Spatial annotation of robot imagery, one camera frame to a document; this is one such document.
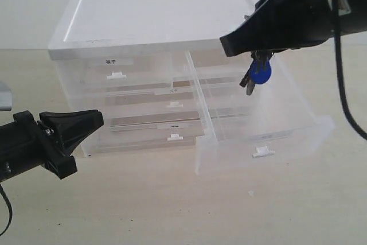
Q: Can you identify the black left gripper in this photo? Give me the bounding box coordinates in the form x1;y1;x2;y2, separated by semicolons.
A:
12;110;104;180

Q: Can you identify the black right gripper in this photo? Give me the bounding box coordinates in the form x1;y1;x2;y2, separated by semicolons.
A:
220;0;333;57

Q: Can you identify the key bunch with blue fob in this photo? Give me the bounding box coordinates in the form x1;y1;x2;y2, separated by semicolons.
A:
240;50;274;96

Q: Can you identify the wide drawer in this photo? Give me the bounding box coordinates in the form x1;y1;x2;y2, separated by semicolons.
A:
81;120;205;157
68;91;204;124

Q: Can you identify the small drawer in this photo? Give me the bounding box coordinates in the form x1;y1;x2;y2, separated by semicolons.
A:
56;53;173;95
185;49;335;174

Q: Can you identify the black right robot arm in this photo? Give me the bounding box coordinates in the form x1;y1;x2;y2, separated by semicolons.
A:
220;0;366;57

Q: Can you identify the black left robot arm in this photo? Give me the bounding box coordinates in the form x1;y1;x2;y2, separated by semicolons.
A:
1;110;104;182

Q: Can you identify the white translucent drawer cabinet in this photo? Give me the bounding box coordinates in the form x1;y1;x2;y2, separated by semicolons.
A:
48;0;276;158

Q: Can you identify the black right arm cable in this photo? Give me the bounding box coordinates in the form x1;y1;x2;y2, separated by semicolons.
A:
325;0;367;142

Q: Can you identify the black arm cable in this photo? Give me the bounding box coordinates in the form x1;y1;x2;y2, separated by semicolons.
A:
325;0;367;142
0;183;14;236

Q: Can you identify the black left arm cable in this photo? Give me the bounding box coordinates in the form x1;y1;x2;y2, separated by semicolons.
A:
0;183;14;236

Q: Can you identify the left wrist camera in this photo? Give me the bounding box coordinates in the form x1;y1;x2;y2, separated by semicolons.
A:
0;81;13;112

